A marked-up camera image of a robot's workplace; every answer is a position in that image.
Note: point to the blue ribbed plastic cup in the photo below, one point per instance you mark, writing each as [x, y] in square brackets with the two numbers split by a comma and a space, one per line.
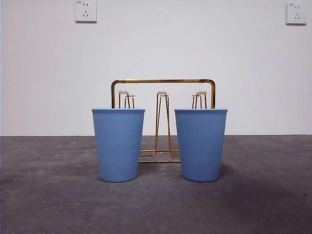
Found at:
[201, 146]
[118, 146]

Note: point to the white wall socket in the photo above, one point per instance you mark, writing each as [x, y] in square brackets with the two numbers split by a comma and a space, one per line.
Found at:
[85, 12]
[296, 14]

